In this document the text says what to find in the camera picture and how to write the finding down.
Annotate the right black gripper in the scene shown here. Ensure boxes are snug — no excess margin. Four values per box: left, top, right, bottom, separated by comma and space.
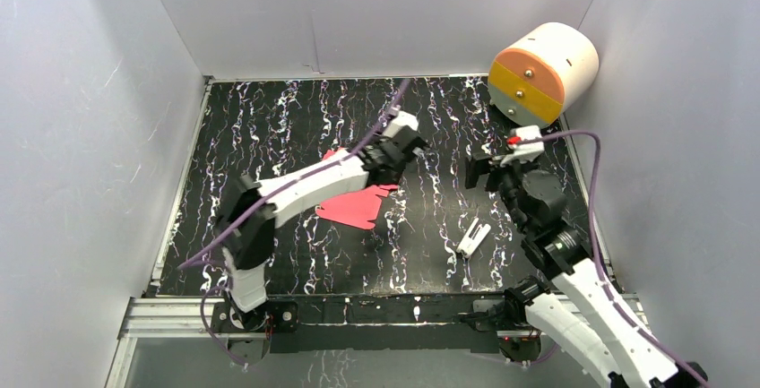
462, 150, 536, 233

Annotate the pink paper box sheet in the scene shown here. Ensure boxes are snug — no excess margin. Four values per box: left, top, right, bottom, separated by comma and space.
315, 185, 398, 230

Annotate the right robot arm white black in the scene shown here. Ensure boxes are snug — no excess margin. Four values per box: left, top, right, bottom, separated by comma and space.
465, 154, 707, 387

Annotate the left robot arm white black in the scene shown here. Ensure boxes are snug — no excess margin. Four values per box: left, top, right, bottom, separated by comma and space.
217, 125, 428, 331

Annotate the small white plastic clip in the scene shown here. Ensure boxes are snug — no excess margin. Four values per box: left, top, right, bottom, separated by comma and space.
455, 218, 491, 259

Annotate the round drawer cabinet toy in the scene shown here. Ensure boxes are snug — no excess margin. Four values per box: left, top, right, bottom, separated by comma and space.
488, 22, 600, 129

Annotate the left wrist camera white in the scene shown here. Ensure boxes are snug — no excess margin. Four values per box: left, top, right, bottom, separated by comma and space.
381, 110, 419, 137

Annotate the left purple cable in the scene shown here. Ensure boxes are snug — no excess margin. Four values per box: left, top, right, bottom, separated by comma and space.
177, 78, 412, 368

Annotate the purple cable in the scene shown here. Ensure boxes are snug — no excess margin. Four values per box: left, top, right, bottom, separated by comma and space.
516, 130, 713, 388
177, 78, 412, 368

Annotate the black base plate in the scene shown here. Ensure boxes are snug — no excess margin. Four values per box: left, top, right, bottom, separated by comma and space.
207, 292, 542, 361

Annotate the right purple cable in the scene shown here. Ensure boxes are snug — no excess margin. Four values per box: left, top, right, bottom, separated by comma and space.
516, 130, 713, 388

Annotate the aluminium front rail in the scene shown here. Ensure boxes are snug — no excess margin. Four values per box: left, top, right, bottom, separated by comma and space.
118, 293, 652, 341

